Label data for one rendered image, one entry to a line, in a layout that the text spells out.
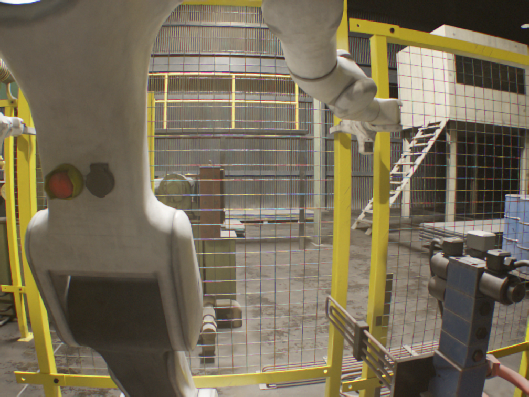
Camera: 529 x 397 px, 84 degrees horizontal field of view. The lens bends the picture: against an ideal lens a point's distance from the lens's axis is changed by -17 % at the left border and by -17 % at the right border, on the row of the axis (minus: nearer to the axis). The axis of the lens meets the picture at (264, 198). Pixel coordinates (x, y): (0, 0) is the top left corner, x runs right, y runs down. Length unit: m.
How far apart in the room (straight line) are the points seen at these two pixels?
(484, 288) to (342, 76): 0.38
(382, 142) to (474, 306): 0.86
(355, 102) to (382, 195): 0.74
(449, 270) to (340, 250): 0.72
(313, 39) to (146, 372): 0.53
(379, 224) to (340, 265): 0.21
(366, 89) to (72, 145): 0.46
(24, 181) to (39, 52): 1.05
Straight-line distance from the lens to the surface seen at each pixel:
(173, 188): 2.92
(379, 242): 1.34
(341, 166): 1.25
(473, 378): 0.65
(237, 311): 2.98
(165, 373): 0.59
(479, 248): 0.62
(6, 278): 3.56
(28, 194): 1.33
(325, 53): 0.47
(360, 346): 0.79
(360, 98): 0.62
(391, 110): 0.87
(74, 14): 0.29
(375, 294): 1.39
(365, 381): 1.55
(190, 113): 12.14
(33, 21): 0.29
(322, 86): 0.54
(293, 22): 0.39
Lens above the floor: 1.27
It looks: 4 degrees down
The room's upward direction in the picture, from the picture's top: straight up
